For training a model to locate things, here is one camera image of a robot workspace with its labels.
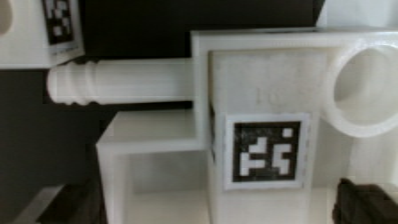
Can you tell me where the white small leg block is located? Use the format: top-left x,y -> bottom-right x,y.
0,0 -> 84,69

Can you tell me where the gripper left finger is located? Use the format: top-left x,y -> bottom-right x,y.
10,180 -> 108,224

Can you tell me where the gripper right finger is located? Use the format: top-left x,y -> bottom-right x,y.
331,178 -> 398,224

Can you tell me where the white chair seat part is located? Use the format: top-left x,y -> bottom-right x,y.
47,28 -> 398,224

